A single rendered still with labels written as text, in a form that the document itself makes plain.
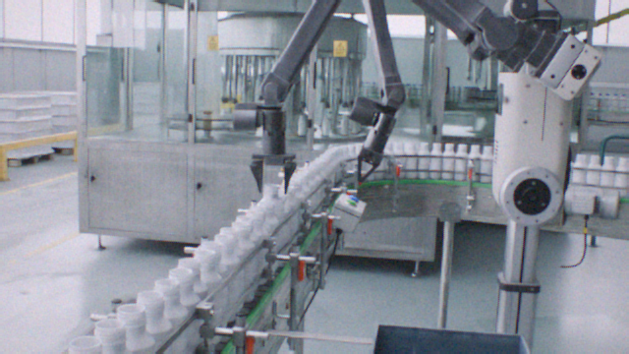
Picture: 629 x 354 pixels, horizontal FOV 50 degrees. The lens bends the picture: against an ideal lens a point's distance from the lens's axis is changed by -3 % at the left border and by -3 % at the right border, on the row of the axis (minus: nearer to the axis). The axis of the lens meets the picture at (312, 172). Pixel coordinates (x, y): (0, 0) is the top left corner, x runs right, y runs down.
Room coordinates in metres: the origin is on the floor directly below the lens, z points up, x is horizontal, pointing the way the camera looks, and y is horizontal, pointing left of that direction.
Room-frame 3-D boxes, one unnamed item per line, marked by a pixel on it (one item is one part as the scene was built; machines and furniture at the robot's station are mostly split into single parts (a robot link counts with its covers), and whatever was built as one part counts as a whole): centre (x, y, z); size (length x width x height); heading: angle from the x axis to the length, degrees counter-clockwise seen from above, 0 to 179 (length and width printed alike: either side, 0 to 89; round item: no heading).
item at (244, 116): (1.68, 0.14, 1.39); 0.12 x 0.09 x 0.12; 82
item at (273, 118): (1.68, 0.10, 1.36); 0.07 x 0.06 x 0.07; 82
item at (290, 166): (1.67, 0.08, 1.22); 0.07 x 0.07 x 0.09; 81
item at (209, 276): (1.15, 0.18, 1.08); 0.06 x 0.06 x 0.17
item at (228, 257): (1.26, 0.16, 1.08); 0.06 x 0.06 x 0.17
